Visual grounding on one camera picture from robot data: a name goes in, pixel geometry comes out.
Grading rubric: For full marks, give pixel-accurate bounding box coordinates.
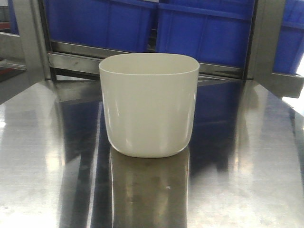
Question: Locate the blue crate right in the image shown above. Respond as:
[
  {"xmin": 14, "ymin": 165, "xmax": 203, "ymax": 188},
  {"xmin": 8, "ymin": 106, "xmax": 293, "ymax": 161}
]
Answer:
[{"xmin": 273, "ymin": 0, "xmax": 304, "ymax": 75}]

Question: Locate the white plastic bin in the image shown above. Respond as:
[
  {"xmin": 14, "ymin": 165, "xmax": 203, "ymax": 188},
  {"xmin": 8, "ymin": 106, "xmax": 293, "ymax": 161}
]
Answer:
[{"xmin": 99, "ymin": 53, "xmax": 200, "ymax": 158}]

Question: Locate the blue crate left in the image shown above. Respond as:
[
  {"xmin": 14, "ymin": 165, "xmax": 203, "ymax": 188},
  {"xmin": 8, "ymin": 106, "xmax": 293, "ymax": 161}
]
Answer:
[{"xmin": 44, "ymin": 0, "xmax": 157, "ymax": 52}]

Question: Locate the blue crate middle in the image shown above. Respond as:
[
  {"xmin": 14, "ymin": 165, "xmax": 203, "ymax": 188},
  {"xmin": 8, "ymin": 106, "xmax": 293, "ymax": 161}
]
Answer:
[{"xmin": 156, "ymin": 0, "xmax": 254, "ymax": 68}]

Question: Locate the blue crate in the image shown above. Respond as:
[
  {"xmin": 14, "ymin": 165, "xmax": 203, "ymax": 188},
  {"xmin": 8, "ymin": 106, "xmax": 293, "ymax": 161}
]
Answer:
[
  {"xmin": 273, "ymin": 0, "xmax": 304, "ymax": 75},
  {"xmin": 156, "ymin": 0, "xmax": 254, "ymax": 68},
  {"xmin": 44, "ymin": 0, "xmax": 157, "ymax": 52}
]

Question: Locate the steel shelf frame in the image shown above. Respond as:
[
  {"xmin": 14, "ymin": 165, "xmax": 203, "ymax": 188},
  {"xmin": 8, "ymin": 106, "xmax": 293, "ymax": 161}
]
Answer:
[{"xmin": 0, "ymin": 0, "xmax": 304, "ymax": 98}]

